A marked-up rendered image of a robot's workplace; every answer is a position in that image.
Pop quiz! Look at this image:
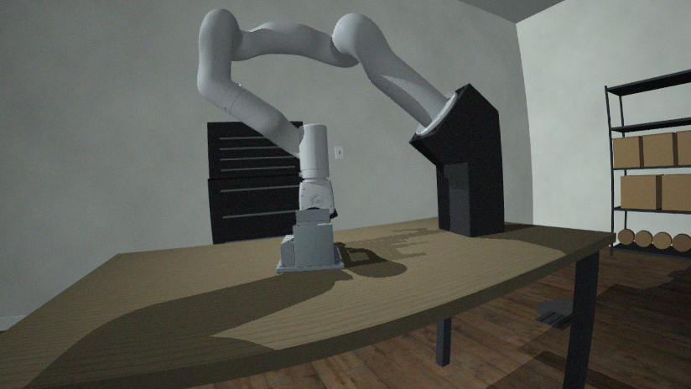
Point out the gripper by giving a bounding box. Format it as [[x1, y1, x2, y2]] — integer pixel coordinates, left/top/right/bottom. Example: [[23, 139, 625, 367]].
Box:
[[299, 179, 338, 219]]

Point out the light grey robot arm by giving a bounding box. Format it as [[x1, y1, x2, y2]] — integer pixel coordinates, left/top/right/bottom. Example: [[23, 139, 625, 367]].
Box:
[[197, 8, 457, 180]]

